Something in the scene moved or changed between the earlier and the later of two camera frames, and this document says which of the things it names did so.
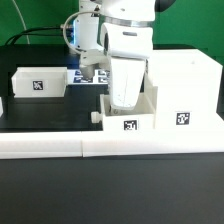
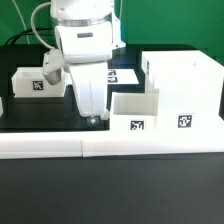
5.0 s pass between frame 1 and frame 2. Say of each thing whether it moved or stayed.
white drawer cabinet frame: stayed
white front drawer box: stayed
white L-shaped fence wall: stayed
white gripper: moved
